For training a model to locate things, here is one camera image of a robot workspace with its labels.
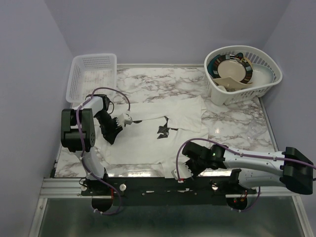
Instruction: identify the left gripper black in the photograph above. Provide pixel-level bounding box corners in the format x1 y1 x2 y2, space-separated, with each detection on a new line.
95 110 123 145

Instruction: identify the white printed t shirt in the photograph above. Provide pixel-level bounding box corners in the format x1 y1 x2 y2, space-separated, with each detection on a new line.
94 96 210 178

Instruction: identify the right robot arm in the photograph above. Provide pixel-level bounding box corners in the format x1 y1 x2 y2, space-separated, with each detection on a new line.
176 139 316 195

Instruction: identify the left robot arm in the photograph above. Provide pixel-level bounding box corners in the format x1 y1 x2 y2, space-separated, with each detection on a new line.
61 94 123 195

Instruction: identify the white rectangular perforated basket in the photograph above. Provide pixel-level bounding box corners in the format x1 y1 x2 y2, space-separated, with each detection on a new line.
66 53 117 103

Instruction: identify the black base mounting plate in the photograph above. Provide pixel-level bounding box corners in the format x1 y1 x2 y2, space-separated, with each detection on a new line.
81 169 257 212

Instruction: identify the white round dish basket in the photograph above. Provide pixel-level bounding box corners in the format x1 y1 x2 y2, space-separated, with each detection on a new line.
204 45 283 106

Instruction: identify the beige plastic dish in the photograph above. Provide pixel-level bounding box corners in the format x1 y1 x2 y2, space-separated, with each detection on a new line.
212 77 254 92

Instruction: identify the striped rim plate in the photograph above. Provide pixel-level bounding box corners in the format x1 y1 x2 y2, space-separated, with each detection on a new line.
206 52 253 84

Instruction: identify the white oval dish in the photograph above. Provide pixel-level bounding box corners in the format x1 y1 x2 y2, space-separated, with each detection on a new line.
250 64 274 87

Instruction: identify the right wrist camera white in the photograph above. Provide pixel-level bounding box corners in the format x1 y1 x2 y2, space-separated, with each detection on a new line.
171 163 193 183

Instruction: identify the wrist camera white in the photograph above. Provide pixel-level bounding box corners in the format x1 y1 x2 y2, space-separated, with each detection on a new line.
116 111 133 126
171 163 193 183

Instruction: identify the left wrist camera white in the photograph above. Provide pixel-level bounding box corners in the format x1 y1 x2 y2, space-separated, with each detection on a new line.
116 111 133 126

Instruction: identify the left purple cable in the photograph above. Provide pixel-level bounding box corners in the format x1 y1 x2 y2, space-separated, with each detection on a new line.
76 87 131 216

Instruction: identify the aluminium rail frame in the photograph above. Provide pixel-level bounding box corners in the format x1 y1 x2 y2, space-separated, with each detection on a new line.
31 166 316 237

